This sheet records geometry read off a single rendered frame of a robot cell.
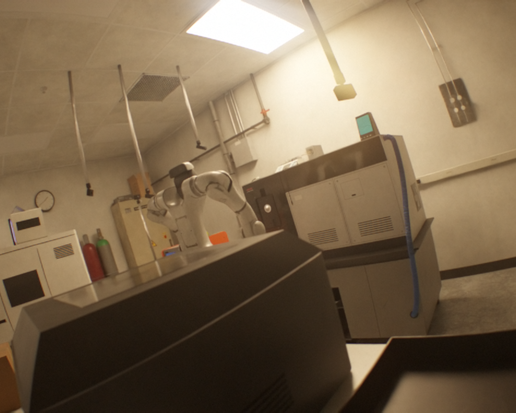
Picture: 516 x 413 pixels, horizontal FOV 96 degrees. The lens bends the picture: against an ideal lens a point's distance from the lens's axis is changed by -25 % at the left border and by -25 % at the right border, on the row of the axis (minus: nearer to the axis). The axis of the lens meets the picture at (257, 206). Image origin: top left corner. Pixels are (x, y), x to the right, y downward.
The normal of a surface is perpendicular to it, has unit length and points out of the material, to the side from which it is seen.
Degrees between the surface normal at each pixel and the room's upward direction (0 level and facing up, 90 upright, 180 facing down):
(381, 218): 90
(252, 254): 57
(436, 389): 0
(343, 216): 90
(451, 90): 90
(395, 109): 90
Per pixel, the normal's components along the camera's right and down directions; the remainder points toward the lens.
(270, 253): 0.45, -0.70
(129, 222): 0.72, -0.22
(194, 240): -0.48, 0.26
